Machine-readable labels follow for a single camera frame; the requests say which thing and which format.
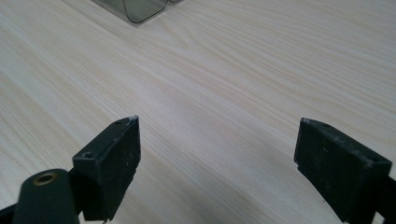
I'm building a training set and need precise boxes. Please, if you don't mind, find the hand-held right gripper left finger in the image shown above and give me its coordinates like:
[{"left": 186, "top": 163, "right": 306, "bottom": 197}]
[{"left": 72, "top": 115, "right": 142, "bottom": 222}]

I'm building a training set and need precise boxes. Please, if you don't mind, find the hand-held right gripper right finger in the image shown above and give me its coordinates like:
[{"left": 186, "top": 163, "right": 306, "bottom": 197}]
[{"left": 293, "top": 117, "right": 393, "bottom": 224}]

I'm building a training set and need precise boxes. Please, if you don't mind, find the grey translucent plastic container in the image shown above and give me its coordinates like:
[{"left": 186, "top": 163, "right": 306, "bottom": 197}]
[{"left": 90, "top": 0, "right": 185, "bottom": 24}]

